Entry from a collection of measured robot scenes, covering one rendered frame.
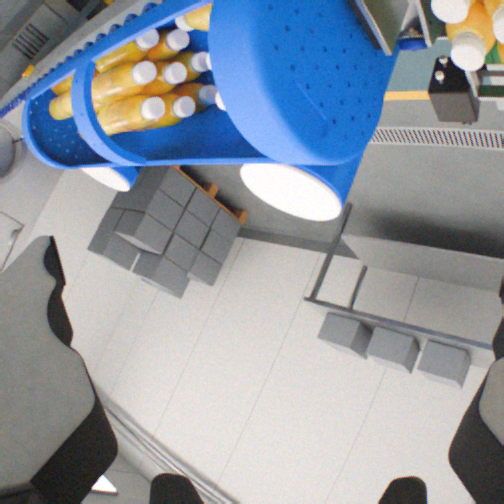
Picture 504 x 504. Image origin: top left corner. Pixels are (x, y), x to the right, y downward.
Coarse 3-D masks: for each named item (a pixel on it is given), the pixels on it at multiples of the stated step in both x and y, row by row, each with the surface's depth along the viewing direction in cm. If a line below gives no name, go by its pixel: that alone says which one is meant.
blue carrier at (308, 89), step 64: (192, 0) 43; (256, 0) 35; (320, 0) 42; (64, 64) 79; (256, 64) 37; (320, 64) 43; (384, 64) 54; (64, 128) 104; (192, 128) 84; (256, 128) 43; (320, 128) 46
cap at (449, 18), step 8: (432, 0) 33; (440, 0) 32; (448, 0) 32; (456, 0) 31; (464, 0) 31; (432, 8) 34; (440, 8) 33; (448, 8) 33; (456, 8) 32; (464, 8) 32; (440, 16) 34; (448, 16) 34; (456, 16) 33; (464, 16) 33
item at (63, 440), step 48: (48, 240) 10; (0, 288) 8; (48, 288) 8; (0, 336) 7; (48, 336) 7; (0, 384) 6; (48, 384) 6; (0, 432) 5; (48, 432) 5; (96, 432) 6; (0, 480) 4; (48, 480) 5; (96, 480) 6
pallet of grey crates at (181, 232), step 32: (128, 192) 417; (160, 192) 385; (192, 192) 413; (128, 224) 384; (160, 224) 390; (192, 224) 420; (224, 224) 451; (128, 256) 415; (160, 256) 400; (192, 256) 425; (224, 256) 458; (160, 288) 451
